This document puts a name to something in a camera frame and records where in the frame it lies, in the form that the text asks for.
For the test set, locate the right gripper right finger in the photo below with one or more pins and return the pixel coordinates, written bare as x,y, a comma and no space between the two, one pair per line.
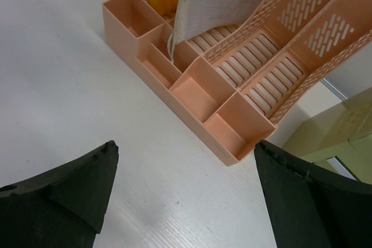
310,206

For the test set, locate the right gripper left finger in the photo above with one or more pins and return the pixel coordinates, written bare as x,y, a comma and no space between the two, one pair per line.
62,207

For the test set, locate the green metal drawer box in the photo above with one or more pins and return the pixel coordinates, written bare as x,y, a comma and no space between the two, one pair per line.
338,139

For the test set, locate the pink plastic file organizer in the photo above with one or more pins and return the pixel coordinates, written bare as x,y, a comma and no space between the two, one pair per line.
233,92

